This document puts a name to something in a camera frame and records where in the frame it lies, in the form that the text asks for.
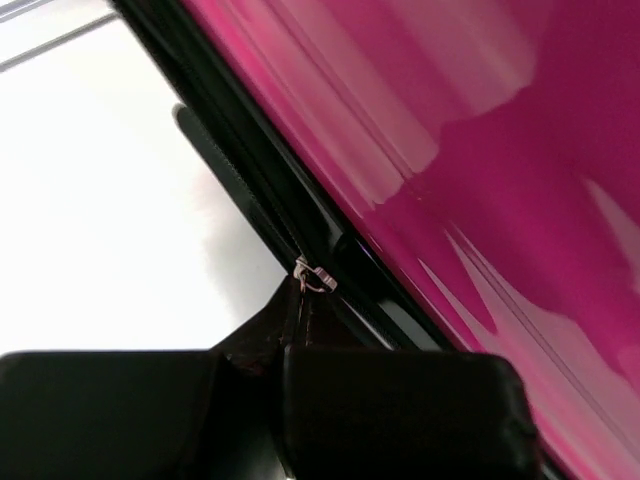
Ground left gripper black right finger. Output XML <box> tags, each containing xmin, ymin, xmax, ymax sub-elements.
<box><xmin>282</xmin><ymin>296</ymin><xmax>542</xmax><ymax>479</ymax></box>

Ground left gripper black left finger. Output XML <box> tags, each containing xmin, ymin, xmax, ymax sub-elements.
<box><xmin>1</xmin><ymin>278</ymin><xmax>300</xmax><ymax>479</ymax></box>

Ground pink hard-shell suitcase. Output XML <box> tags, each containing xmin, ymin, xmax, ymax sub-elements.
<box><xmin>115</xmin><ymin>1</ymin><xmax>639</xmax><ymax>479</ymax></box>

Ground aluminium frame rail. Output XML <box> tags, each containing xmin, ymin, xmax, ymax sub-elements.
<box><xmin>1</xmin><ymin>0</ymin><xmax>119</xmax><ymax>73</ymax></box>

